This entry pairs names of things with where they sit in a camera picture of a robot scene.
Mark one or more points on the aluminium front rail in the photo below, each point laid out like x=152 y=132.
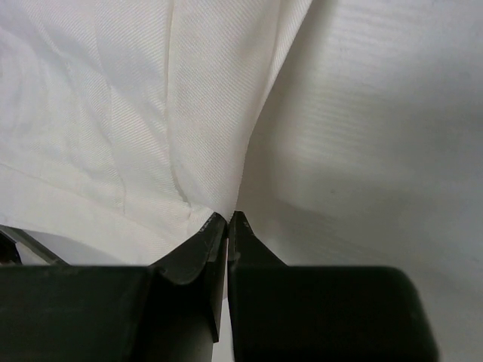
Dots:
x=19 y=248

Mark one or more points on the white skirt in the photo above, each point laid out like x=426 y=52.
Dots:
x=125 y=124

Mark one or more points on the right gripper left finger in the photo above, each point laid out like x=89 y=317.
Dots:
x=167 y=311

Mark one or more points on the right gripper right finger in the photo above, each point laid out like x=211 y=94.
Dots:
x=282 y=312

